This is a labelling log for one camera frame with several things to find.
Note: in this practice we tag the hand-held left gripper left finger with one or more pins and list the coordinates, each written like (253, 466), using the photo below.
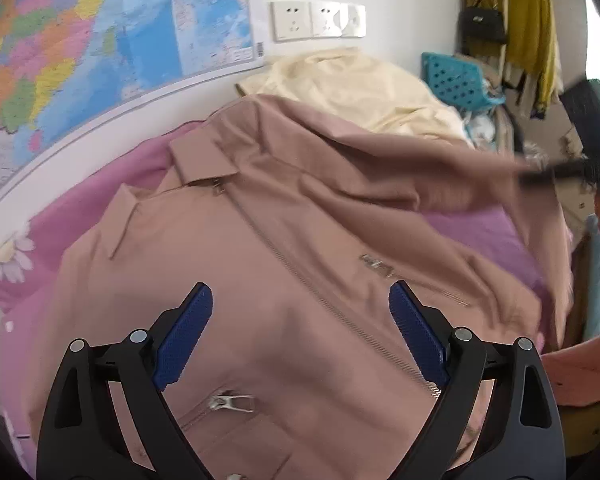
(185, 335)

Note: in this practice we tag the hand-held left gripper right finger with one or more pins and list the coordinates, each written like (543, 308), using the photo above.
(420, 335)

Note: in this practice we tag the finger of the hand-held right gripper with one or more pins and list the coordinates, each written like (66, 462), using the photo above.
(550, 174)

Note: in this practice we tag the dusty pink zip jacket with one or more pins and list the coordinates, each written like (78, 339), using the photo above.
(280, 240)

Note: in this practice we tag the white crumpled cloth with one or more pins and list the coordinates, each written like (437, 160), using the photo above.
(481, 127)

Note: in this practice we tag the white coat rack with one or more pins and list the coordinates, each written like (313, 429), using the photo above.
(503, 60)

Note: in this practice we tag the mustard yellow sweater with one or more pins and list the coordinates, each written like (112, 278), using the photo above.
(530, 20)

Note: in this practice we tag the teal plastic basket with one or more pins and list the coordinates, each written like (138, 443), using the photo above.
(455, 80)

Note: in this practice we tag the black handbag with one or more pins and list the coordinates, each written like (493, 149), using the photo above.
(481, 25)

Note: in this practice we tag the pink daisy print bed sheet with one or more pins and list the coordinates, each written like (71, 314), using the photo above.
(40, 280)

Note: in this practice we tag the cream yellow garment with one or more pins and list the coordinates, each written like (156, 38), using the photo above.
(355, 90)

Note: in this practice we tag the white wall switch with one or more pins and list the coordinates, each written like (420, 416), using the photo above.
(356, 20)

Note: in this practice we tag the white wall socket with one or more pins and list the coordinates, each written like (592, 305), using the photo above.
(291, 20)
(327, 19)

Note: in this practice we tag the colourful wall map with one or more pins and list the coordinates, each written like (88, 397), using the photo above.
(80, 35)

